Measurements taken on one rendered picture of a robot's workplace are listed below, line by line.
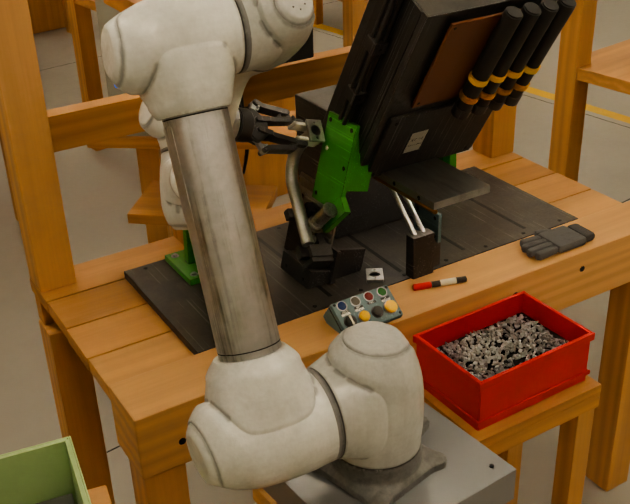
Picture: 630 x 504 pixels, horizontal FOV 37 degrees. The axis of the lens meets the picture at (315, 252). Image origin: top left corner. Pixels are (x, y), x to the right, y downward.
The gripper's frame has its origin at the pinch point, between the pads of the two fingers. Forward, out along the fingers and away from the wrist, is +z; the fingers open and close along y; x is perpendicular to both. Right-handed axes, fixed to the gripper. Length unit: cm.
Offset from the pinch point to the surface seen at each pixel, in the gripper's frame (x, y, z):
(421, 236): -7.5, -27.2, 22.1
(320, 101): 5.0, 12.9, 11.9
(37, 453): 11, -65, -67
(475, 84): -37.7, -4.7, 16.5
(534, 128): 144, 112, 305
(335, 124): -6.8, -0.5, 3.7
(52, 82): 384, 243, 130
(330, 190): 0.9, -13.4, 5.0
